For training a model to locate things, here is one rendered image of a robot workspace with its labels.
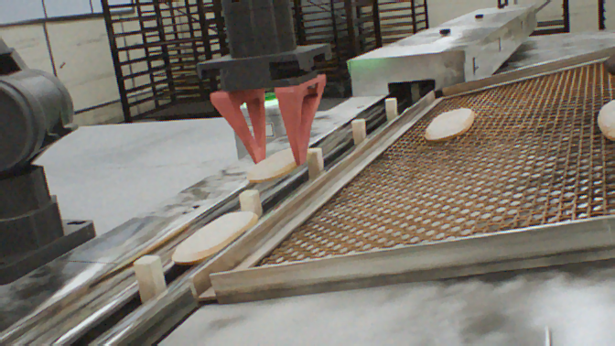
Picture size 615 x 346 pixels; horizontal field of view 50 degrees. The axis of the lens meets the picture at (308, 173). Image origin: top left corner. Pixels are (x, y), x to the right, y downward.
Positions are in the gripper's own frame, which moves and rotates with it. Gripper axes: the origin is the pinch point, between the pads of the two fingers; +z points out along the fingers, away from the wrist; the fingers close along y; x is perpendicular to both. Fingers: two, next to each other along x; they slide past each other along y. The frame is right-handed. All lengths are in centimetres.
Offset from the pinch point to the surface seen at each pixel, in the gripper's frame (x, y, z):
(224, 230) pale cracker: -12.0, 0.7, 2.5
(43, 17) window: 426, -436, -30
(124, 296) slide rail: -21.3, -1.5, 3.4
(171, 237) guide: -13.1, -3.4, 2.7
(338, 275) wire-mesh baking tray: -28.4, 16.4, -2.1
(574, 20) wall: 700, 4, 46
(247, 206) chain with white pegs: -6.6, -0.3, 2.5
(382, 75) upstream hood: 45.2, -3.8, -0.4
